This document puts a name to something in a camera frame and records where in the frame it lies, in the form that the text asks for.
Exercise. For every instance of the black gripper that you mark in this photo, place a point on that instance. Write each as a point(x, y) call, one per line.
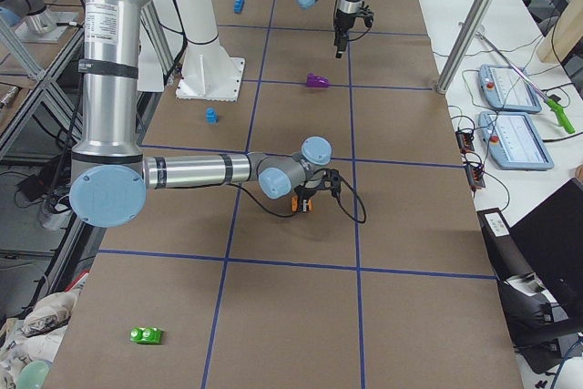
point(303, 193)
point(342, 25)

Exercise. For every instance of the orange trapezoid block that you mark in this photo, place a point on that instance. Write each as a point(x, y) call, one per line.
point(292, 205)

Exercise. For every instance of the purple trapezoid block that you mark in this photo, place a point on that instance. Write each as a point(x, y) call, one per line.
point(316, 81)

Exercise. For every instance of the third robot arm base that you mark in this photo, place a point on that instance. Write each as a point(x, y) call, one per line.
point(35, 22)

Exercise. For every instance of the long blue block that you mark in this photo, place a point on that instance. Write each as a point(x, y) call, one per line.
point(238, 6)

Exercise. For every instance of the small blue block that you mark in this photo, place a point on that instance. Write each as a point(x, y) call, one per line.
point(211, 115)

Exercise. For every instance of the upper orange electronics box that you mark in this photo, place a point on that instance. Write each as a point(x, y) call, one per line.
point(465, 140)

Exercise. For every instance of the orange electronics box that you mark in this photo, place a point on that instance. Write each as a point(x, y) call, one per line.
point(475, 176)
point(465, 140)

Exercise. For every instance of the upper teach pendant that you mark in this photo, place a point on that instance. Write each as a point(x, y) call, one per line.
point(504, 89)

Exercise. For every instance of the teach pendant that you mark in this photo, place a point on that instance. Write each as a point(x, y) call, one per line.
point(504, 89)
point(512, 141)

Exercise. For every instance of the lower orange electronics box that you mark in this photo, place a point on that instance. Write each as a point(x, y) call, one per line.
point(475, 176)

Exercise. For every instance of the lower teach pendant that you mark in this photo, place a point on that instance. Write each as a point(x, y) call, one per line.
point(512, 141)

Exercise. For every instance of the green block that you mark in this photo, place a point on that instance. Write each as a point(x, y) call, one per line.
point(146, 335)

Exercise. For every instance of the crumpled cloth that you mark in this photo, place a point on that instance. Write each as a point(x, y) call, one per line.
point(38, 336)

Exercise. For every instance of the pale green round object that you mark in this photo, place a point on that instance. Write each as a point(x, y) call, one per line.
point(33, 375)

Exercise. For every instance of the aluminium frame post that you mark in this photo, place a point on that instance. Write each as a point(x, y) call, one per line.
point(469, 27)

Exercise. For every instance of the white pedestal column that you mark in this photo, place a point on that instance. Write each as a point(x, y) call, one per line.
point(183, 34)

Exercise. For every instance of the green handled grabber tool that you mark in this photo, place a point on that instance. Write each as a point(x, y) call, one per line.
point(558, 110)

